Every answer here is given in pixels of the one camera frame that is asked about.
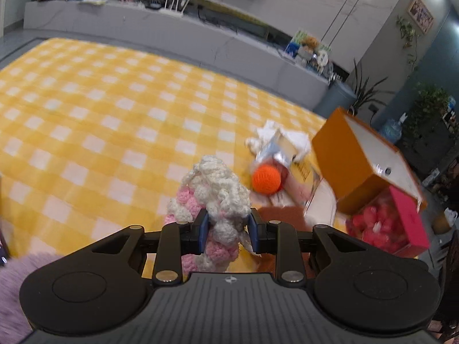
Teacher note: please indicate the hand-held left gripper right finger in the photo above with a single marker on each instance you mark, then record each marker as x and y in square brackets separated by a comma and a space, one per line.
[252, 233]

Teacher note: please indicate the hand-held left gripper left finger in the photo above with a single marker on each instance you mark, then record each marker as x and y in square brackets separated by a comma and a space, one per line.
[203, 233]

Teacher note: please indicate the pink white crochet piece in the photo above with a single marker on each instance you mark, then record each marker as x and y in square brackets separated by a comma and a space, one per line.
[218, 193]

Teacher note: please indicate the orange crochet ball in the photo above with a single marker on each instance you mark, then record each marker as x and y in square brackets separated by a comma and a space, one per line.
[265, 179]

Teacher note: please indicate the clear plastic container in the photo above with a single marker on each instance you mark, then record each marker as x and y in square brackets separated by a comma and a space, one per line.
[304, 186]

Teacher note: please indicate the silver snack packet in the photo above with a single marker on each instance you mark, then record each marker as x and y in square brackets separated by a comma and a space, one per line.
[274, 150]

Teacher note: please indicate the white cloth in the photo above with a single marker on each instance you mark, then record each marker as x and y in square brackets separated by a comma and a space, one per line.
[301, 143]

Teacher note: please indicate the orange cardboard box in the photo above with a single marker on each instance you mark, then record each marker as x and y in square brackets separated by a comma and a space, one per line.
[344, 157]

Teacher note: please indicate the red cube box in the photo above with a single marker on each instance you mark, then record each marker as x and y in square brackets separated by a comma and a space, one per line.
[408, 222]

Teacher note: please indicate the grey trash bin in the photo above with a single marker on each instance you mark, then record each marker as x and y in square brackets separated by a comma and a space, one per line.
[335, 98]

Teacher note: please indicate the yellow checkered cloth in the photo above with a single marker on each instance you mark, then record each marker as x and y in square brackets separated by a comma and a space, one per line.
[89, 114]

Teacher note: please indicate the blue water bottle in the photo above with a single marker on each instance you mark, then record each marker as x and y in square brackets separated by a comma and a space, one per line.
[392, 130]

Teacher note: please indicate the long-leaf potted plant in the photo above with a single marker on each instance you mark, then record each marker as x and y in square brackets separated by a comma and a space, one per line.
[365, 93]

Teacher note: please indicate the dark cabinet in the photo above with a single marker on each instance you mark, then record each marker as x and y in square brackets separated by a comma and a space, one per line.
[430, 150]

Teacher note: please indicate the green picture board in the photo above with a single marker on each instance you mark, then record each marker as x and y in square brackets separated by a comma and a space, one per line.
[296, 39]

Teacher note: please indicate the purple fluffy cloth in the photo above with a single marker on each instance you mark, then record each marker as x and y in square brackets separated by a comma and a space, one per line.
[14, 294]

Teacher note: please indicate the marble television console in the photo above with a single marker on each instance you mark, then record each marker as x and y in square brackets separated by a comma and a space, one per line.
[179, 32]

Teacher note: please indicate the green trailing potted plant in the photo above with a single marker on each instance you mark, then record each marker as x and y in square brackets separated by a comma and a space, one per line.
[430, 107]

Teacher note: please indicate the white router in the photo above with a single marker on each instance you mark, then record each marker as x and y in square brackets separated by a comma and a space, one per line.
[172, 7]

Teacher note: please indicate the hanging vine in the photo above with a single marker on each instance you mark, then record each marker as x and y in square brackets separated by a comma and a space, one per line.
[408, 32]

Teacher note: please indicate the framed wall picture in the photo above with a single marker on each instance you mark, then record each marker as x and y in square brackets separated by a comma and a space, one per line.
[421, 14]

